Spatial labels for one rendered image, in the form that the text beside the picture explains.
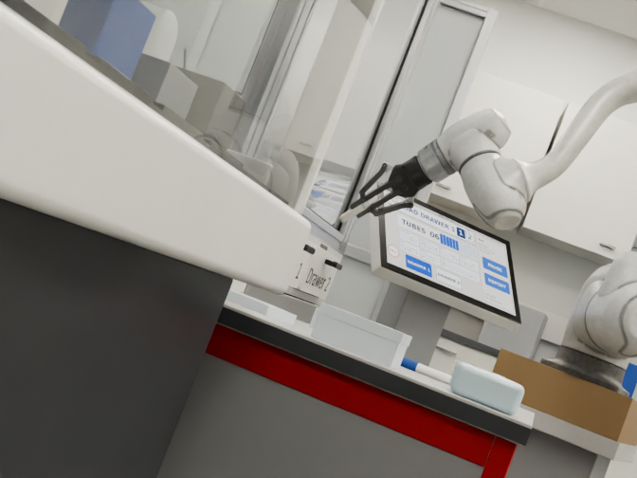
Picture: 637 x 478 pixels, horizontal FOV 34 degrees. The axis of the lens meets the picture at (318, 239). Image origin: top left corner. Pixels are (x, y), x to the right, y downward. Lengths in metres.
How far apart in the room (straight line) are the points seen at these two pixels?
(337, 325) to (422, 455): 0.22
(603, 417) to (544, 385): 0.14
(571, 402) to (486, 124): 0.64
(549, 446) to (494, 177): 0.60
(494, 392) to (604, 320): 0.80
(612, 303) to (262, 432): 0.95
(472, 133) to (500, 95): 3.24
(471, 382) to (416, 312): 1.63
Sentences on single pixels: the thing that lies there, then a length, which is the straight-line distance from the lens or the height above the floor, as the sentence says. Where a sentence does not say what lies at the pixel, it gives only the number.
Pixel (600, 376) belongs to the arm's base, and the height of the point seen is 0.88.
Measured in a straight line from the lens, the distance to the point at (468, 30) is 3.96.
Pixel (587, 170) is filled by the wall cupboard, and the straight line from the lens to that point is 5.56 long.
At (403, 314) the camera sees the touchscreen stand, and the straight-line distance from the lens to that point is 3.02.
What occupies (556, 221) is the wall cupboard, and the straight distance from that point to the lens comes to 5.50.
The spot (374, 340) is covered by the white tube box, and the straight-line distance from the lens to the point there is 1.46.
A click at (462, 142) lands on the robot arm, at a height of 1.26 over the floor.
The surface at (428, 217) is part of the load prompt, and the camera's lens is 3.08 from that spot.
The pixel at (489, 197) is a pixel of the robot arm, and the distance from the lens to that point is 2.25.
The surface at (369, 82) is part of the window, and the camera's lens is 2.46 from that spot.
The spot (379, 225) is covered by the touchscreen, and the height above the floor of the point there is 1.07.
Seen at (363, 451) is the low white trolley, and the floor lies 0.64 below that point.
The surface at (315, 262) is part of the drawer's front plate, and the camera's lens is 2.40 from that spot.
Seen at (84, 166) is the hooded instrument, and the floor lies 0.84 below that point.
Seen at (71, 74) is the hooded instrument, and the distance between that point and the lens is 0.69.
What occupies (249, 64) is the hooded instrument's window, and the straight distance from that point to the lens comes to 1.00.
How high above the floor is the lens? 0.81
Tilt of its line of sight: 3 degrees up
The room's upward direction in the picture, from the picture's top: 21 degrees clockwise
